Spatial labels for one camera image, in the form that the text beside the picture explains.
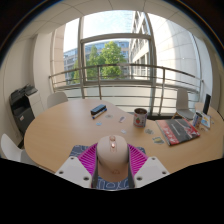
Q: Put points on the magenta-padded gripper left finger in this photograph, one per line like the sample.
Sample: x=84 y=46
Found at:
x=75 y=169

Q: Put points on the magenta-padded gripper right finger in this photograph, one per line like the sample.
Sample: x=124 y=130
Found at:
x=150 y=169

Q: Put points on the beige computer mouse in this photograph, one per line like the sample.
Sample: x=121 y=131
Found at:
x=112 y=160

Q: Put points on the dark blue patterned mouse pad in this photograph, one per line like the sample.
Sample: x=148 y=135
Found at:
x=110 y=184

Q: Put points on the red and grey magazine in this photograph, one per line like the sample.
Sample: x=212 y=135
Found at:
x=176 y=131

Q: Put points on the printed mug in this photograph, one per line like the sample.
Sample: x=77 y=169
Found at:
x=197 y=119
x=140 y=118

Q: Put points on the black and blue box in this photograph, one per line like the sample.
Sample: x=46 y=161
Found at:
x=98 y=110

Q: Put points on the white chair with wooden legs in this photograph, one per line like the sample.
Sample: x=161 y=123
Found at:
x=10 y=150

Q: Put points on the black office printer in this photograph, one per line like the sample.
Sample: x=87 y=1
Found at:
x=21 y=110

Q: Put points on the black upright speaker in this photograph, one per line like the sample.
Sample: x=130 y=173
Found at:
x=207 y=104

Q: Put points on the metal balcony railing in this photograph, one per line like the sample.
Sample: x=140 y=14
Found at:
x=133 y=65

